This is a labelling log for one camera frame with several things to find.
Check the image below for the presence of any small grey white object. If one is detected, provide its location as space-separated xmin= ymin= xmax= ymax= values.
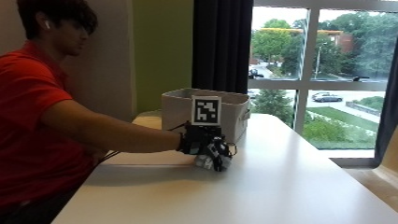
xmin=193 ymin=153 xmax=234 ymax=171

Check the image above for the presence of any white marker cube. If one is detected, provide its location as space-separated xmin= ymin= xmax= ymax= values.
xmin=190 ymin=94 xmax=222 ymax=127

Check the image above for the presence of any white fabric basket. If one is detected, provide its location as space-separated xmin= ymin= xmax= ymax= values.
xmin=161 ymin=88 xmax=253 ymax=146

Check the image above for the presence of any grey car outside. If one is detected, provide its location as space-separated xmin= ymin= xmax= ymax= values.
xmin=311 ymin=91 xmax=345 ymax=104

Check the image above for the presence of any dark wide curtain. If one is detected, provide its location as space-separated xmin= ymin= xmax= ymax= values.
xmin=191 ymin=0 xmax=255 ymax=95

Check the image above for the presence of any dark narrow curtain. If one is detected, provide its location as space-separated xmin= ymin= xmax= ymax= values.
xmin=372 ymin=36 xmax=398 ymax=165

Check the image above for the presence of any the person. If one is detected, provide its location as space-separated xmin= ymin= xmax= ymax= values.
xmin=0 ymin=0 xmax=185 ymax=224

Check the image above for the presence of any white window frame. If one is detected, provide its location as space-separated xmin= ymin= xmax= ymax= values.
xmin=246 ymin=0 xmax=398 ymax=168

